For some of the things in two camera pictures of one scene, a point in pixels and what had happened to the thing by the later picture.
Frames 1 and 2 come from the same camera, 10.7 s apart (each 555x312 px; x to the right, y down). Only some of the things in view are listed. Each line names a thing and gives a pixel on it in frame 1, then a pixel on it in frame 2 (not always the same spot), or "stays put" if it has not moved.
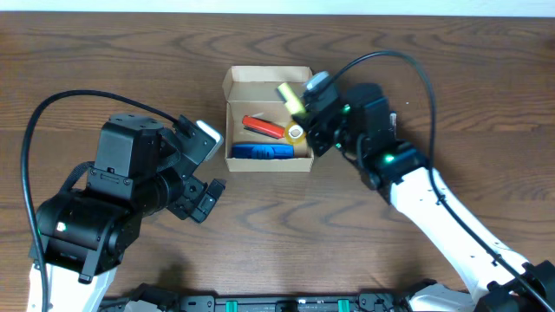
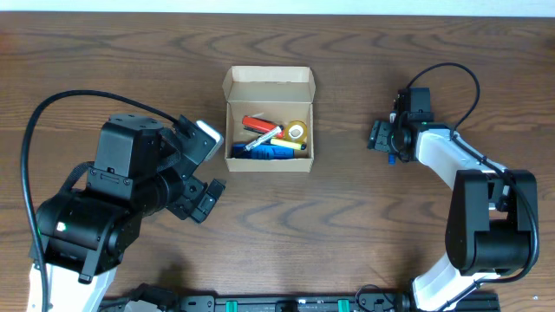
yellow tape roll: (295, 133) stays put
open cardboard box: (252, 91) stays put
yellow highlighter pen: (292, 102) -> (284, 143)
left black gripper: (184, 202) stays put
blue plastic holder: (263, 151) stays put
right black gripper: (309, 121) -> (378, 136)
